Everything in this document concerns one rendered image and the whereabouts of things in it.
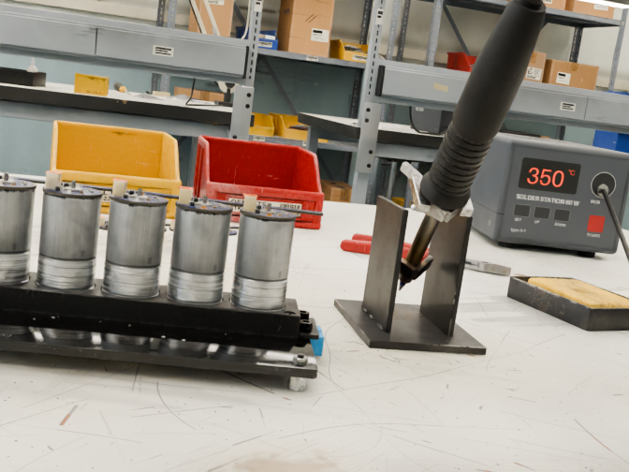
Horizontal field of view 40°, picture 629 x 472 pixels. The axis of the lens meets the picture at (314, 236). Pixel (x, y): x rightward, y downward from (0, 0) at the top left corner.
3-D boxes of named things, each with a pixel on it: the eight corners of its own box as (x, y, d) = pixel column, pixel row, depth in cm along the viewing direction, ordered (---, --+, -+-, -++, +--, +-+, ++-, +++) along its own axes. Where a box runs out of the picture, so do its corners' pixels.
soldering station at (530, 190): (617, 262, 76) (638, 154, 74) (491, 248, 74) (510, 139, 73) (554, 231, 91) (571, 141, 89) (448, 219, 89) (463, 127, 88)
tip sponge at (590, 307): (653, 330, 52) (659, 305, 52) (587, 331, 50) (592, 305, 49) (568, 296, 59) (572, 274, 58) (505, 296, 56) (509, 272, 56)
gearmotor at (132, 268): (153, 319, 37) (166, 202, 36) (95, 314, 36) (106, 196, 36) (159, 304, 39) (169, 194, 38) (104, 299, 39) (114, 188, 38)
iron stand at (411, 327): (346, 397, 44) (402, 272, 37) (328, 271, 50) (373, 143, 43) (456, 403, 45) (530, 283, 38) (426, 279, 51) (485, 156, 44)
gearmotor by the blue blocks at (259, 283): (284, 332, 37) (298, 217, 36) (227, 327, 37) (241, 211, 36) (280, 317, 40) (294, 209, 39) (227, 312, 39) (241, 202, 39)
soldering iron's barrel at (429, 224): (393, 289, 45) (432, 202, 41) (388, 267, 46) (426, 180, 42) (419, 291, 45) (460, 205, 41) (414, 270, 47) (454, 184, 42)
